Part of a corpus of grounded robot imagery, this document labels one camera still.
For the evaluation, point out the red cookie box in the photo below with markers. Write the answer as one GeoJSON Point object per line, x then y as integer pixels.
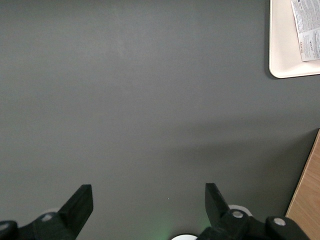
{"type": "Point", "coordinates": [310, 30]}

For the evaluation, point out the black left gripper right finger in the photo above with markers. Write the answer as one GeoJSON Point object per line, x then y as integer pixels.
{"type": "Point", "coordinates": [217, 207]}

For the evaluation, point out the wooden drawer cabinet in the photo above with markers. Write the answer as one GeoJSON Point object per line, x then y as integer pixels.
{"type": "Point", "coordinates": [307, 200]}

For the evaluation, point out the cream plastic tray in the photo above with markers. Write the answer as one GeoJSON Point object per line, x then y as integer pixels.
{"type": "Point", "coordinates": [282, 37]}

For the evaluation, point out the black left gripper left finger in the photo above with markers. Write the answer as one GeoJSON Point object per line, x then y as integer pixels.
{"type": "Point", "coordinates": [80, 205]}

